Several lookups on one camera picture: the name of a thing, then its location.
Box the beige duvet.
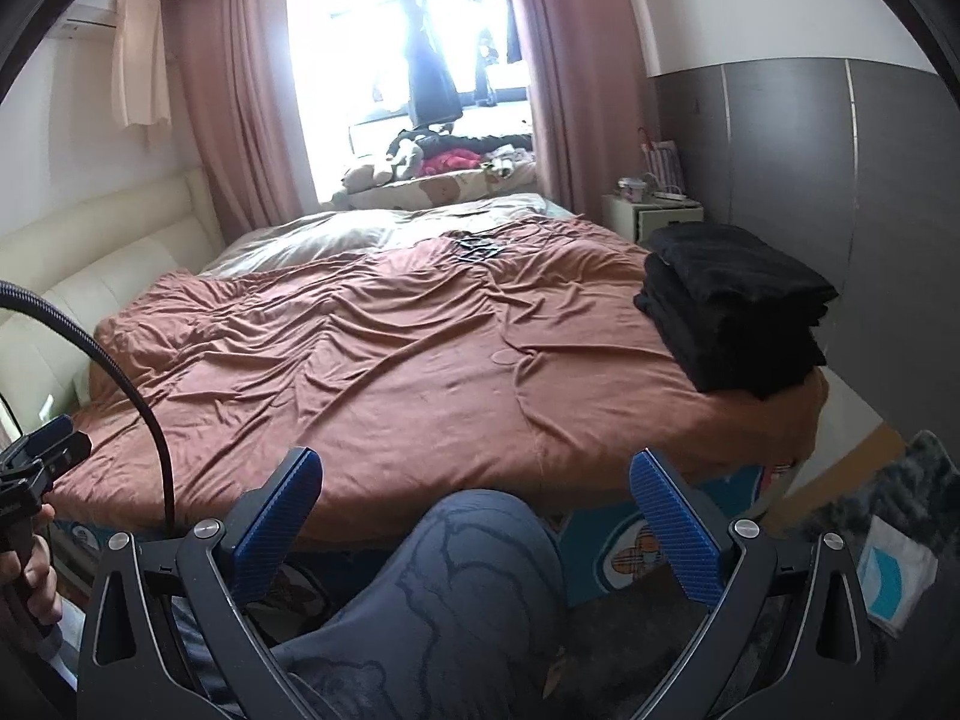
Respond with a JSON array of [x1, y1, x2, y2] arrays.
[[196, 191, 586, 278]]

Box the striped bag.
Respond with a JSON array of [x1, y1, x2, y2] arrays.
[[639, 127, 685, 196]]

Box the patterned cushion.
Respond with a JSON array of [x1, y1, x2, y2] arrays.
[[322, 165, 541, 211]]

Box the dark hanging dress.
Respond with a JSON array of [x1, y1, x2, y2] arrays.
[[401, 0, 464, 128]]

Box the hanging jeans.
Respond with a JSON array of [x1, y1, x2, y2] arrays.
[[469, 26, 502, 110]]

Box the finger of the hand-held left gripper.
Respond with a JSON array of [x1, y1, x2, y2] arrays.
[[11, 420, 92, 477]]

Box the brown blanket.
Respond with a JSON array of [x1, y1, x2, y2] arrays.
[[49, 214, 830, 545]]

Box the person's left forearm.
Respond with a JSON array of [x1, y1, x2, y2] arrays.
[[0, 604, 87, 698]]

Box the white nightstand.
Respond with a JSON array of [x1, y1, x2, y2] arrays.
[[600, 191, 706, 245]]

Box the pink curtain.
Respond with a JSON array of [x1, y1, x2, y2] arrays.
[[176, 0, 323, 245], [499, 0, 665, 222]]

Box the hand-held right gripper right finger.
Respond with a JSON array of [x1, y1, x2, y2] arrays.
[[628, 450, 893, 720]]

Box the pile of clothes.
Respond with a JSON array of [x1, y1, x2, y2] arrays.
[[386, 127, 537, 181]]

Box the white air conditioner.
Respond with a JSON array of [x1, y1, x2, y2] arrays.
[[49, 0, 125, 38]]

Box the small black item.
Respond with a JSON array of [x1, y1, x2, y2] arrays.
[[448, 236, 505, 262]]

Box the blue cartoon bed sheet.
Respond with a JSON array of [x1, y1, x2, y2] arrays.
[[52, 457, 796, 608]]

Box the black towel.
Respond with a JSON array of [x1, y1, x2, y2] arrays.
[[645, 223, 839, 320]]

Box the cream padded headboard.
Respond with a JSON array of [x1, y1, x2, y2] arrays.
[[0, 165, 226, 421]]

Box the person's left hand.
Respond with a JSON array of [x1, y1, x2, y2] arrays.
[[0, 504, 64, 651]]

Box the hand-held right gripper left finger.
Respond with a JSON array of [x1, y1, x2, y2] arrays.
[[75, 448, 323, 720]]

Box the stack of folded black clothes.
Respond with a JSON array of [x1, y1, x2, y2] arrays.
[[634, 255, 830, 402]]

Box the white and blue tissue pack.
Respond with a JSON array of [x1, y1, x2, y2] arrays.
[[855, 514, 942, 635]]

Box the bright window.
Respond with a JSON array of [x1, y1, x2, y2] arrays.
[[285, 0, 535, 203]]

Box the person's leg in grey pants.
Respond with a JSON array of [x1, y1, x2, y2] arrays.
[[172, 490, 571, 720]]

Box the plush toy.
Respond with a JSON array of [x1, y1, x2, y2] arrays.
[[341, 157, 395, 192]]

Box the cream hanging cloth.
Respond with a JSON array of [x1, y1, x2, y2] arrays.
[[111, 0, 172, 151]]

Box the dark hanging garment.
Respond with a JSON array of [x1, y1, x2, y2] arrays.
[[502, 0, 526, 65]]

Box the black flexible cable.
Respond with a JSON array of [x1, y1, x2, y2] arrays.
[[0, 281, 177, 533]]

